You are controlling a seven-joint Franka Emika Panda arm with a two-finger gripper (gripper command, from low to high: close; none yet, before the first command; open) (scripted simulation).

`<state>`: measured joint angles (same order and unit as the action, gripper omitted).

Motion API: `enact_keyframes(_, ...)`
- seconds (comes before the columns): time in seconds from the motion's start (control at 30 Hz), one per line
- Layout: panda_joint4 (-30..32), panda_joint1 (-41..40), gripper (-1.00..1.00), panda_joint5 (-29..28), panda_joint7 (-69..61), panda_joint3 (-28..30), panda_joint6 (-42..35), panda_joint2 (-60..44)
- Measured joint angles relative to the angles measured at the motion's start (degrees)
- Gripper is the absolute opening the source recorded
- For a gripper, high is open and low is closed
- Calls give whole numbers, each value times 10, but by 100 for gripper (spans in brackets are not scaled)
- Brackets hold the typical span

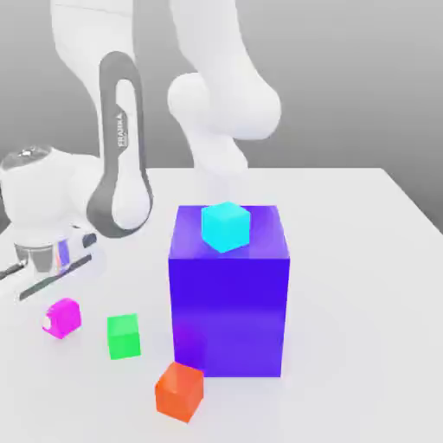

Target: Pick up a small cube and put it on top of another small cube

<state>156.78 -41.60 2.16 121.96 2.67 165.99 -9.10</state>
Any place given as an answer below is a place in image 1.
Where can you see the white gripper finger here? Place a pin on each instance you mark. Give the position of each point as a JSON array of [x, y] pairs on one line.
[[46, 322]]

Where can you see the large blue box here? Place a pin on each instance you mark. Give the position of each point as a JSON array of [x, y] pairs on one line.
[[228, 304]]

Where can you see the small orange cube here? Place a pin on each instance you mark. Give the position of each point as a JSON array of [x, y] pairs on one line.
[[178, 392]]

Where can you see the small cyan cube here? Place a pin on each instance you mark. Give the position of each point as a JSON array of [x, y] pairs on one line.
[[225, 226]]

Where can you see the small magenta cube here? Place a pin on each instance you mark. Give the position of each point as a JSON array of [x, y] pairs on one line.
[[64, 316]]

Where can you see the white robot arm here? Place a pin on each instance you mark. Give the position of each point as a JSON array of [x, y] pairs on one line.
[[221, 104]]

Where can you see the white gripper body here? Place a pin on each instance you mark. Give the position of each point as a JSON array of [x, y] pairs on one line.
[[74, 273]]

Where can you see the small green cube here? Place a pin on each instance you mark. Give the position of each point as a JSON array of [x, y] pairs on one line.
[[123, 335]]

